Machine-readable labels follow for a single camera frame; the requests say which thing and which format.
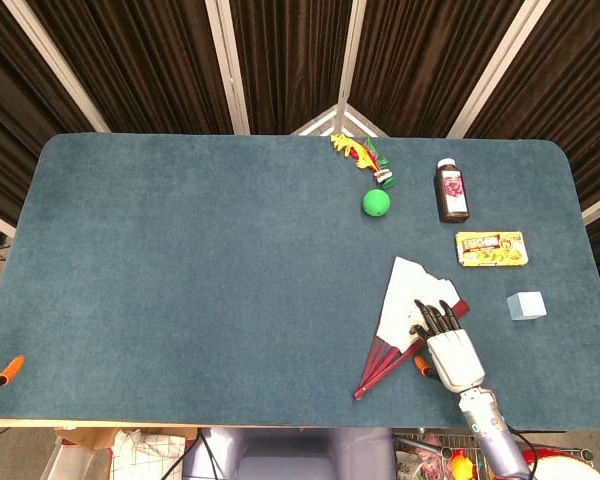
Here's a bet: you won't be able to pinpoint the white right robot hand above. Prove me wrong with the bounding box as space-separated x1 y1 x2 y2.
409 298 486 394

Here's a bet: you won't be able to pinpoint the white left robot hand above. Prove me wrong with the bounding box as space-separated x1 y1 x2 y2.
0 285 25 399

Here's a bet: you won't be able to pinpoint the paper folding fan red ribs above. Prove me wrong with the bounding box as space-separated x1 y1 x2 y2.
352 256 471 402

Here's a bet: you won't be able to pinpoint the light blue cube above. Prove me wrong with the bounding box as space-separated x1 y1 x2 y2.
506 291 548 321

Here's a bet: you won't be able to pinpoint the yellow plastic toy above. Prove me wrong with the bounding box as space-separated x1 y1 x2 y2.
449 448 477 480

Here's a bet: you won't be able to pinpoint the red patterned plastic bag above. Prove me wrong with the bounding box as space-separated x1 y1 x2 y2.
394 434 451 480

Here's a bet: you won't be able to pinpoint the yellow snack box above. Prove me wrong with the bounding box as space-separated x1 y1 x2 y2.
454 230 531 269

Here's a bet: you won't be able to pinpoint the red and white knitted item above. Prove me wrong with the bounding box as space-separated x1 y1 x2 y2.
522 446 600 480

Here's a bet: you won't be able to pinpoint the white checked cloth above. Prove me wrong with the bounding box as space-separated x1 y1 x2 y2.
110 428 187 480

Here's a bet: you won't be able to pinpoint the dark brown juice bottle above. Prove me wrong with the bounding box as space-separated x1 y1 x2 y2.
433 158 471 224

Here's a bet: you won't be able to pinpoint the green ball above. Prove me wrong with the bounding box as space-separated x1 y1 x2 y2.
362 188 392 218

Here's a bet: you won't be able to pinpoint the grey-blue robot torso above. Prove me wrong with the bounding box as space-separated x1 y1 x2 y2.
182 427 396 480

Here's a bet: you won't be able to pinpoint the blue carpet table cover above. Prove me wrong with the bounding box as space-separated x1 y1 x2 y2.
0 132 600 434

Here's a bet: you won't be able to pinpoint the colourful feather shuttlecock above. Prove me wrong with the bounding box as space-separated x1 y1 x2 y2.
329 132 397 188

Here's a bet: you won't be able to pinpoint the dark brown pleated curtain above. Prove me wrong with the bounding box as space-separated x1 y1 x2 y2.
349 0 526 139
467 0 600 211
229 0 354 135
27 0 234 135
0 0 94 214

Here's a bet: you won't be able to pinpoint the white triangular screen foot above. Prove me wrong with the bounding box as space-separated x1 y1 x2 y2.
289 103 389 138

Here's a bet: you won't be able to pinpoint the chrome wire rack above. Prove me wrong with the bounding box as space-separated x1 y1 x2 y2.
392 427 596 480

